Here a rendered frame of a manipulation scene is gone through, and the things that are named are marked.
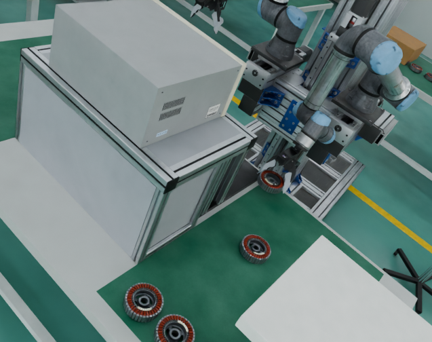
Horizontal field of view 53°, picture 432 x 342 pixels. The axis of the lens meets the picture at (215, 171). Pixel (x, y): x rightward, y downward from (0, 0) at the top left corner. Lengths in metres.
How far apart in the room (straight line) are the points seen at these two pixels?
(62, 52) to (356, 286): 1.03
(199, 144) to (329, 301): 0.61
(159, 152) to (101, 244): 0.38
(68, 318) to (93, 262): 0.78
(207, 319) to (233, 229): 0.40
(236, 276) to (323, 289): 0.57
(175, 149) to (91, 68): 0.33
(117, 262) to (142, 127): 0.45
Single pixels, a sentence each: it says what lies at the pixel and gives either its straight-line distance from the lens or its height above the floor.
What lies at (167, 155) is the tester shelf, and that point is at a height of 1.11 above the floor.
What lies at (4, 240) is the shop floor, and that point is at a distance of 2.38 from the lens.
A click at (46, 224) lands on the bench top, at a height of 0.75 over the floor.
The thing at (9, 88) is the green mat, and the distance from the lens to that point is 2.01.
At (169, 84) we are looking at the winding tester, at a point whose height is 1.32.
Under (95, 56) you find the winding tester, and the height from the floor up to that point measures 1.26.
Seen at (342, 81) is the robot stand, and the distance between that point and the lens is 2.43.
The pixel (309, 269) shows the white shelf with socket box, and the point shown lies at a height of 1.20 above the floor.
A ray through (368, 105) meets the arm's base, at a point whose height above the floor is 1.07.
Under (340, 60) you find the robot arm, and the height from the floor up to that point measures 1.30.
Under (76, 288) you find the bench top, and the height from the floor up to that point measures 0.75.
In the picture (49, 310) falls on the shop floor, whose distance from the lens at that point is 2.17.
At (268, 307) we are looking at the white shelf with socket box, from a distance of 0.90.
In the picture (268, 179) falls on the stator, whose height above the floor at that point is 0.83.
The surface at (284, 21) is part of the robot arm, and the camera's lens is 2.30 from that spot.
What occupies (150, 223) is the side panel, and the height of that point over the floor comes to 0.94.
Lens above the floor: 1.88
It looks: 38 degrees down
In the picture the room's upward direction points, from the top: 25 degrees clockwise
